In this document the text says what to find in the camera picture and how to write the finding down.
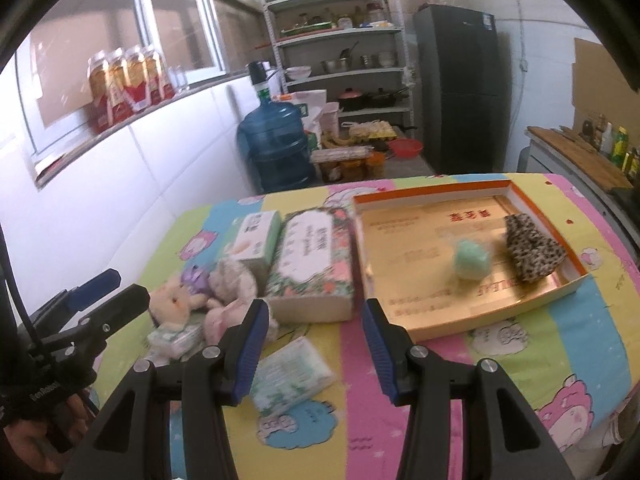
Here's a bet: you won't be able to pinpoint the grey kitchen counter cabinet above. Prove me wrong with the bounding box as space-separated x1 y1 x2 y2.
522 132 640 243

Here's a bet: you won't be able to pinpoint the grey metal shelf rack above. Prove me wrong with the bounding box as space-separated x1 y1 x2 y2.
264 0 417 137

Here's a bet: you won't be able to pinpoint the white floral scrunchie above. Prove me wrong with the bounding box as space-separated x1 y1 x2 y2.
202 257 278 348

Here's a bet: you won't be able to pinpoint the row of condiment bottles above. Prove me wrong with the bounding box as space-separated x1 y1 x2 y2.
580 114 640 183

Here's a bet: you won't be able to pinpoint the red plastic bowl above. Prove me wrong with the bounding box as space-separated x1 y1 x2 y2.
389 138 424 160

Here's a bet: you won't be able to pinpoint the blue water jug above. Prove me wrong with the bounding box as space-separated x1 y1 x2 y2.
236 101 317 193

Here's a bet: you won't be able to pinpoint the packed dried noodles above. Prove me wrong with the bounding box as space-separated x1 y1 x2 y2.
312 147 374 164

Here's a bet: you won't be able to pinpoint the brown cardboard wall sheet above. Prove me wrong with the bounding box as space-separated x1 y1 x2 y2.
572 37 640 131

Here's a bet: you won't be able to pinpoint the orange-rimmed cardboard box tray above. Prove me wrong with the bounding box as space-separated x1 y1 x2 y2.
352 178 591 345

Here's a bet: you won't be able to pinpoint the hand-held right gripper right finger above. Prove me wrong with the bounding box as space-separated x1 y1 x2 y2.
361 298 576 480

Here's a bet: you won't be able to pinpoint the white-framed window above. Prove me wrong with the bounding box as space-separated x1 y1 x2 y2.
15 0 263 161

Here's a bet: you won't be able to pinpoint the person's left hand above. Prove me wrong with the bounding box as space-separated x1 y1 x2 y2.
0 392 94 480

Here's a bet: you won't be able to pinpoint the egg tray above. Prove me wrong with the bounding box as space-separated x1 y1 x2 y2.
348 121 396 141

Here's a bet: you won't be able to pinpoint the white flour sack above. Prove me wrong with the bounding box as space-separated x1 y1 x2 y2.
290 89 328 133

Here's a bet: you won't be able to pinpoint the floral print tissue pack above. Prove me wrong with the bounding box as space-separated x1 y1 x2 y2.
264 207 357 323

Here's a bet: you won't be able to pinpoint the black water pump dispenser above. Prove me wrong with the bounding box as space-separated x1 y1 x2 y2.
248 60 273 103

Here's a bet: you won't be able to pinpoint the wooden cutting board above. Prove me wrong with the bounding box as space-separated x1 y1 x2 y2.
527 126 633 192

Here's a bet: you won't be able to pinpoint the green tray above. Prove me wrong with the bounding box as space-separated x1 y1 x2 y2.
281 21 333 37

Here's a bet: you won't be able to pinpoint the black pot with red lid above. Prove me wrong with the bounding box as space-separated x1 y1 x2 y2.
339 87 366 112

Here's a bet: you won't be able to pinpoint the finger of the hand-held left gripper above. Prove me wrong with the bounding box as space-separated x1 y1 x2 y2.
27 268 122 331
50 284 151 361

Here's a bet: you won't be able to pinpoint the dark refrigerator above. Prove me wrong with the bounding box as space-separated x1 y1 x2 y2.
413 4 507 173

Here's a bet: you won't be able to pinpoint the beige plush bear purple dress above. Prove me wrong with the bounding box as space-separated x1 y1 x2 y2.
149 266 222 327

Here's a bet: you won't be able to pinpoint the small pocket tissue packet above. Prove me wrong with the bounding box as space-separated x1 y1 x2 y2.
250 337 337 418
146 321 206 367

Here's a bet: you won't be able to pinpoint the black wok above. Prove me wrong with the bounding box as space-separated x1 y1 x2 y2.
367 87 409 109

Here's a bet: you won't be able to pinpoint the green and white tissue pack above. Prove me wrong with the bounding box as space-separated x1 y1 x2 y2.
220 210 283 286

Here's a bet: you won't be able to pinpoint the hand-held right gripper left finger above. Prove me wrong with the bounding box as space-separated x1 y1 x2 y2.
60 299 272 480

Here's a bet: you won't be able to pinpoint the clear crumpled plastic bag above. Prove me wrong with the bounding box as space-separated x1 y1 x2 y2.
450 237 494 281

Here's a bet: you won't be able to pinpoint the leopard print scrunchie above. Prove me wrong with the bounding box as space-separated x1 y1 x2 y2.
502 213 568 283

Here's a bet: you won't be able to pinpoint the shrink-wrapped drink bottle pack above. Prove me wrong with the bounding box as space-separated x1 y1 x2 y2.
87 45 177 134

